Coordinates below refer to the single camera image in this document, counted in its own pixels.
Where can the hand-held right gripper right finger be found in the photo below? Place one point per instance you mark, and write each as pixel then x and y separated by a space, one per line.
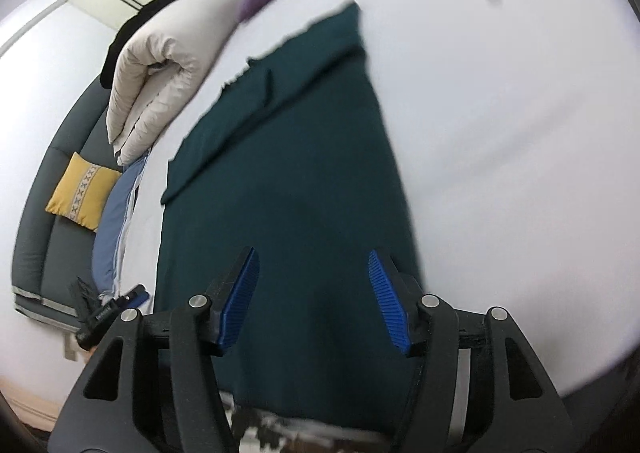
pixel 387 298

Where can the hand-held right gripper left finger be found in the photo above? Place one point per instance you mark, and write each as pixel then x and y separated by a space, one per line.
pixel 239 298

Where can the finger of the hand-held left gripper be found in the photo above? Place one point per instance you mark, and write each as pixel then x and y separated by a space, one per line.
pixel 134 295

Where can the dark green knit sweater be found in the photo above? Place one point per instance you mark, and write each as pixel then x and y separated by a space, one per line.
pixel 300 183

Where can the blue pillow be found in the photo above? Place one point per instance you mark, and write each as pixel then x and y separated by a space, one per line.
pixel 110 223

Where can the grey sofa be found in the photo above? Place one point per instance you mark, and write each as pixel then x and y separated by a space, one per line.
pixel 45 233

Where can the yellow embroidered pillow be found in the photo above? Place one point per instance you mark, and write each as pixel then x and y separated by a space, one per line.
pixel 80 193

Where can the bed with white sheet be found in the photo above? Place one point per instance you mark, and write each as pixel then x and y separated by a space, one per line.
pixel 500 133

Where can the beige folded duvet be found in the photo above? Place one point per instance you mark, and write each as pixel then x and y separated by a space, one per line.
pixel 165 43

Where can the black blanket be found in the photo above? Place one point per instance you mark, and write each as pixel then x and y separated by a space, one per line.
pixel 127 30

